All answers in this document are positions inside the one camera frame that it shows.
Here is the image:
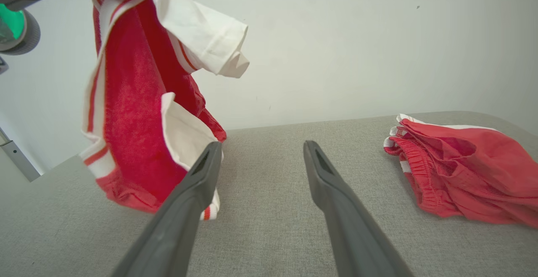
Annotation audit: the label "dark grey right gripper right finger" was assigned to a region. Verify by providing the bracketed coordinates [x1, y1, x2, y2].
[303, 140, 415, 277]

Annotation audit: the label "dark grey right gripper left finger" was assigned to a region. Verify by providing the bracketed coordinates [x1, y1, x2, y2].
[111, 141, 223, 277]

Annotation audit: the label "red jersey with white sleeves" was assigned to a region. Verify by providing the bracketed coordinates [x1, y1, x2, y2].
[80, 0, 251, 222]

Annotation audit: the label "red shorts with white trim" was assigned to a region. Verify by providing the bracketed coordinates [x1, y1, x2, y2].
[383, 113, 538, 229]

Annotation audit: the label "grey metal bar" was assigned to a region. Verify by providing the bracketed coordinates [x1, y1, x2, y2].
[0, 127, 41, 182]

